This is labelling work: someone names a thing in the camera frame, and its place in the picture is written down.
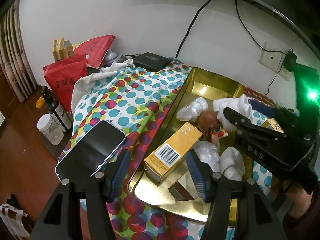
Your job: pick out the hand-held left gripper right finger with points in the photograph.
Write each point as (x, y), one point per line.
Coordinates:
(197, 177)

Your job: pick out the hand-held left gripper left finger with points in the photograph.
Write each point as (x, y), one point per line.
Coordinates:
(120, 177)

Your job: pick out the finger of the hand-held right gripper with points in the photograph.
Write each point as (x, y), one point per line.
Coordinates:
(250, 125)
(262, 108)

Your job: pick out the small cream and brown box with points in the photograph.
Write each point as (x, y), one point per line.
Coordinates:
(183, 187)

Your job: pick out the clear plastic bag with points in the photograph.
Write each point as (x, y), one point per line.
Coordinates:
(192, 108)
(207, 155)

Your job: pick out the orange box with barcode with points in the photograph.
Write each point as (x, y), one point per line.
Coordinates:
(172, 152)

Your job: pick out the brown-haired doll figure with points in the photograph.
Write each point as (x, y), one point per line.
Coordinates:
(207, 122)

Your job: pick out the gold tin tray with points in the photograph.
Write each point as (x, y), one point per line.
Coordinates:
(207, 85)

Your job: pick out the person's right forearm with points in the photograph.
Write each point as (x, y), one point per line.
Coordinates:
(300, 200)

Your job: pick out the smartphone with dark screen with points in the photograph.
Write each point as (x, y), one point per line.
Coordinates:
(92, 145)

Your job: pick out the clear jar with white lid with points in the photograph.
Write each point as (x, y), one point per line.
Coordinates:
(50, 130)

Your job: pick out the dark pump bottle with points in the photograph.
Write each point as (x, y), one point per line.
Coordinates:
(58, 112)

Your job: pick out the white cloth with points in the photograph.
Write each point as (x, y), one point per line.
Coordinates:
(97, 76)

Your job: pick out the white plastic bag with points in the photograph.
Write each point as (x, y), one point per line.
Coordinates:
(12, 220)

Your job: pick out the black power adapter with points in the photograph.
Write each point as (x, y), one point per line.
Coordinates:
(150, 61)

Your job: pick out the red gift bag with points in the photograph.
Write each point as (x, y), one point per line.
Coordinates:
(96, 50)

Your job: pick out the gold carton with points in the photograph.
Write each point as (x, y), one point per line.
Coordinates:
(68, 50)
(58, 50)

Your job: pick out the beige wall power socket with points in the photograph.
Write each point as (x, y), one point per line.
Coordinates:
(285, 73)

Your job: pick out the beige wall plate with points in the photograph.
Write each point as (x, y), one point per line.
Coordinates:
(271, 56)

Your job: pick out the black wall charger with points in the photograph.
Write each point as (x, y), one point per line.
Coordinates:
(292, 57)

